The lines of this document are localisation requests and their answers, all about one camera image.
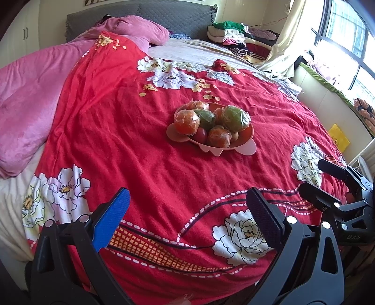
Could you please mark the floral wall painting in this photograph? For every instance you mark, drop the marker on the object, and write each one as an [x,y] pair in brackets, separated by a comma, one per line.
[92,2]

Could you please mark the plastic-wrapped orange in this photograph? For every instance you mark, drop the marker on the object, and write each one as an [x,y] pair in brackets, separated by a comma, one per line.
[197,105]
[186,121]
[219,114]
[219,137]

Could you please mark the salmon pink plastic plate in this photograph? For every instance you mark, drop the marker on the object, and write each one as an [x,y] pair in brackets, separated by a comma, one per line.
[246,140]

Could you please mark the white bed sheet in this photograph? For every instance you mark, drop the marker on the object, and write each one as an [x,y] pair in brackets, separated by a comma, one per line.
[11,220]

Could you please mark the green knitted garment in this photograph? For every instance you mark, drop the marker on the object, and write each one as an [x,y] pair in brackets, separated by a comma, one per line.
[228,25]

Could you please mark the orange patterned cloth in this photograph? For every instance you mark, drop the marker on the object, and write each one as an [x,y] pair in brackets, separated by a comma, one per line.
[364,113]

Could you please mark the window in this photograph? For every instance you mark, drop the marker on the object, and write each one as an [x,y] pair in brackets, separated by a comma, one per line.
[345,29]

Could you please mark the white wardrobe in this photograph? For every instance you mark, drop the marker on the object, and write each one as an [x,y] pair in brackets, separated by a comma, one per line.
[26,38]

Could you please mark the pile of folded clothes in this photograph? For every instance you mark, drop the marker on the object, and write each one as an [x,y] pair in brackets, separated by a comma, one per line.
[252,44]

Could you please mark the white rack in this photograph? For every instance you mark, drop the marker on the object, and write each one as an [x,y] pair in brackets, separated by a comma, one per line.
[364,164]

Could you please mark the green-trimmed window bench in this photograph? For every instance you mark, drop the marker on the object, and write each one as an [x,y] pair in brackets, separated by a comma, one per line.
[316,93]

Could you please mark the black garment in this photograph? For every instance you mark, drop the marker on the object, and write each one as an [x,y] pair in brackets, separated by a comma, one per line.
[303,62]

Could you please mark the red cherry tomato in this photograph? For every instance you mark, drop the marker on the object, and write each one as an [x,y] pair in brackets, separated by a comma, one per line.
[201,136]

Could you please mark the yellow paper bag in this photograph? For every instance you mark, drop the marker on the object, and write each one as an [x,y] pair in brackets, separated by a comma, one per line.
[338,137]

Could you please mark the red floral blanket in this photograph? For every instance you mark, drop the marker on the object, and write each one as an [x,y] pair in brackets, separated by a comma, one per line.
[117,146]

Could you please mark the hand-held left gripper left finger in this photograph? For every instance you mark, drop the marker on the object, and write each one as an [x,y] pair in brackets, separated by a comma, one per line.
[112,220]

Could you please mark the dark patterned cloth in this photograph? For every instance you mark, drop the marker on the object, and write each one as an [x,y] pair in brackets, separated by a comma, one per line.
[180,36]

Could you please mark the pink pillow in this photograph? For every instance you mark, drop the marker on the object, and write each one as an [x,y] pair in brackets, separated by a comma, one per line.
[181,14]

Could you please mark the cream curtain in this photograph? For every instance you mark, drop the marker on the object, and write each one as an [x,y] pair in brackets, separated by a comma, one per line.
[296,35]

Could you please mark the pink floral cloth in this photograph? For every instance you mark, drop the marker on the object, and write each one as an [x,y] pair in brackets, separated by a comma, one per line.
[323,67]

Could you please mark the pink velvet quilt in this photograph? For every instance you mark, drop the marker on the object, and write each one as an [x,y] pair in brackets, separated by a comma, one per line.
[29,102]

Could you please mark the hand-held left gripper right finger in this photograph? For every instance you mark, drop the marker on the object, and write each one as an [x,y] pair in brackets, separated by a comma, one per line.
[263,218]

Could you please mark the white striped cloth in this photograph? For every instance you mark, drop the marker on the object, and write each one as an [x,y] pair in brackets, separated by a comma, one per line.
[285,85]

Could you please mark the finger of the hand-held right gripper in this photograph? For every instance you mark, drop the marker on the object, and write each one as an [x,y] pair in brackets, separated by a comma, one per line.
[313,193]
[331,167]

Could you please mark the plastic-wrapped green citrus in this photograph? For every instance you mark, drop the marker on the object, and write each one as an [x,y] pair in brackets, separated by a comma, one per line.
[235,118]
[207,120]

